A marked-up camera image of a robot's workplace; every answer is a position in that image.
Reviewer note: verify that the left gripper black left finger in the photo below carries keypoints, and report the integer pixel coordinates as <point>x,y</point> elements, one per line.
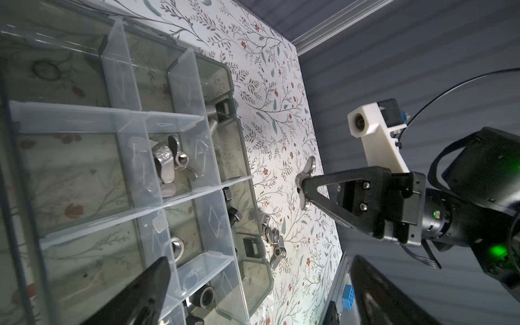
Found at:
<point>141,301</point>

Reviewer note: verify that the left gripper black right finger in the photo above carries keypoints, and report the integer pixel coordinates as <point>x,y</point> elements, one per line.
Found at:
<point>379,301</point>

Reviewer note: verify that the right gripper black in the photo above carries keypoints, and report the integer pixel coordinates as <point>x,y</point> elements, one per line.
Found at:
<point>397,207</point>

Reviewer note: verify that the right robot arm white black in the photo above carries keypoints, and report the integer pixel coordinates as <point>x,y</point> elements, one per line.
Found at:
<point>474,203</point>

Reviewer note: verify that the black hex nuts in organizer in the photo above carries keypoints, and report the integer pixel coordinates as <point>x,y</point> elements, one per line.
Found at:
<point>202,299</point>

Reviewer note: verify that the pile of screws and nuts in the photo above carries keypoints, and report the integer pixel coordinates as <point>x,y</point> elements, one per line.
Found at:
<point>274,238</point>

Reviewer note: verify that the silver wing nuts in organizer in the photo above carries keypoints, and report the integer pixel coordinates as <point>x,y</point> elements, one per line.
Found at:
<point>161,168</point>

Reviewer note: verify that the blue lego brick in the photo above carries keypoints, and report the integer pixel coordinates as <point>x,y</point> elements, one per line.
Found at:
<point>348,297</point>

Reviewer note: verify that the floral patterned table mat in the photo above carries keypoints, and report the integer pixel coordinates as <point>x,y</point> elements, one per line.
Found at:
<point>279,135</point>

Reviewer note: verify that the black bolt in organizer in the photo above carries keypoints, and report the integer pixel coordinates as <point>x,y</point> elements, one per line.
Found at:
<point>234,215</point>

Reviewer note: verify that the clear green compartment organizer box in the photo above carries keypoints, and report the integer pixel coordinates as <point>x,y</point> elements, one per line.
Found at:
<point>77,81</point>

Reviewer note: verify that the silver bolts in organizer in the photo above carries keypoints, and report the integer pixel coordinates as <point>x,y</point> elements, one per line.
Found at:
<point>212,117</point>

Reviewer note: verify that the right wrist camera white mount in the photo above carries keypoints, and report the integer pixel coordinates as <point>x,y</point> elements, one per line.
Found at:
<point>376,124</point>

